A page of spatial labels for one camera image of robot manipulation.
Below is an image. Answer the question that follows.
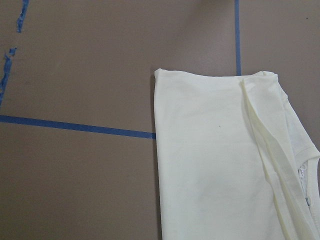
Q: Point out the cream long-sleeve cat shirt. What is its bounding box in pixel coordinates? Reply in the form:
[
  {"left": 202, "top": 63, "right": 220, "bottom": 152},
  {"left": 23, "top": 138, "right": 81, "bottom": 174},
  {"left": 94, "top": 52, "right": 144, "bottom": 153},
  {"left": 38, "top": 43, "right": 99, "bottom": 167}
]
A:
[{"left": 154, "top": 69, "right": 320, "bottom": 240}]

